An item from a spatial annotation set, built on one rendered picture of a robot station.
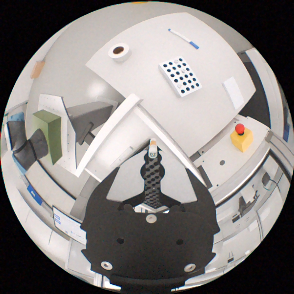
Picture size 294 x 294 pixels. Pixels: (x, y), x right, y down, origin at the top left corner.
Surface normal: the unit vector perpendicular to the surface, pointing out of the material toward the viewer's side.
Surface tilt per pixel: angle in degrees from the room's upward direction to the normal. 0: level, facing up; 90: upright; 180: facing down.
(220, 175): 90
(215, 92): 0
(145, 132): 0
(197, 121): 0
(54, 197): 90
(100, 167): 90
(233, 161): 90
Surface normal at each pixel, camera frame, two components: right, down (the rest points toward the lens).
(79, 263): 0.68, -0.63
